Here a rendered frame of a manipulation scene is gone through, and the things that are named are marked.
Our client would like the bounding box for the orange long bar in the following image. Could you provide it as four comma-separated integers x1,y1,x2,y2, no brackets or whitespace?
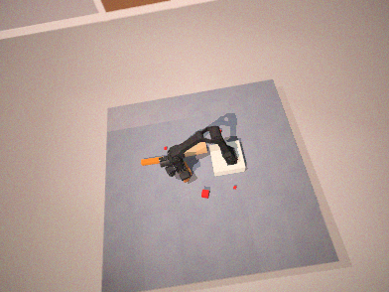
141,157,160,166

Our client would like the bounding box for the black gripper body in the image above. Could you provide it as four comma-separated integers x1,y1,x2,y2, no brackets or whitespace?
175,160,191,181

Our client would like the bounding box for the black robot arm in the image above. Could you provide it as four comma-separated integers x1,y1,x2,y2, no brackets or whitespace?
159,126,238,177

